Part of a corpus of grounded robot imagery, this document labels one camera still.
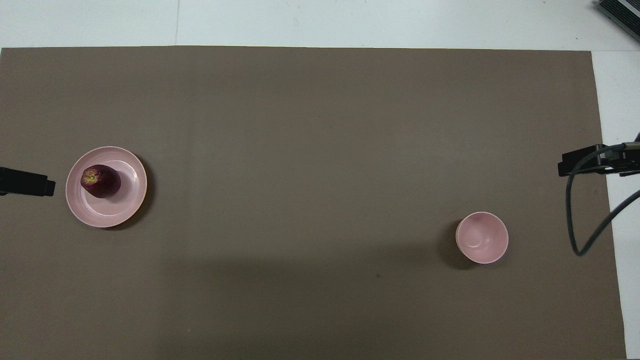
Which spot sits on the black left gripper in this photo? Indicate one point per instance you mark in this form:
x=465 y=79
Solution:
x=22 y=181

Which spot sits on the dark red apple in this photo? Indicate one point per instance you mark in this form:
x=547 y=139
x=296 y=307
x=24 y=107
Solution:
x=102 y=181

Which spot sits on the grey ribbed device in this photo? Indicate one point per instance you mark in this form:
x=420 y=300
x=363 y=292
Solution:
x=622 y=11

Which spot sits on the pink plate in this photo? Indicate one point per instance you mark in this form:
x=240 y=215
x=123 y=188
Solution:
x=107 y=212

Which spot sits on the pink bowl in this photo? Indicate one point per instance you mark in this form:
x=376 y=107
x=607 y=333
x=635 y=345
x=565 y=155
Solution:
x=482 y=237

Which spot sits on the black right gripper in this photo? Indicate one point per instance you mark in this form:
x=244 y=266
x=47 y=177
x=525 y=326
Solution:
x=612 y=159

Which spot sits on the brown table mat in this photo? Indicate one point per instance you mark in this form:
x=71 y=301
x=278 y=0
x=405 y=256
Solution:
x=310 y=160

